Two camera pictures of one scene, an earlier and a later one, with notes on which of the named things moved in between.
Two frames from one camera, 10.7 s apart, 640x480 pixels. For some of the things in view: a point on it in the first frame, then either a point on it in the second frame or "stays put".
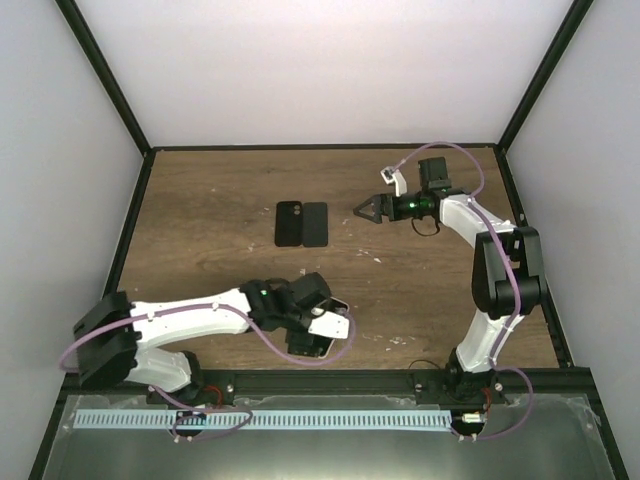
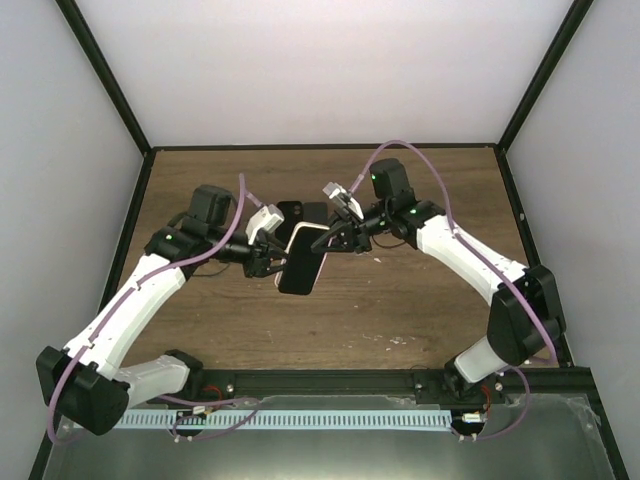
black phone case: x=288 y=224 stays put
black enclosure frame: x=43 y=459 stays put
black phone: x=315 y=224 stays put
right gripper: x=380 y=201 to x=358 y=233
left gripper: x=303 y=345 to x=261 y=258
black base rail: x=492 y=387 stays put
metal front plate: x=492 y=437 stays put
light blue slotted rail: x=261 y=419 stays put
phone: x=302 y=341 to x=303 y=264
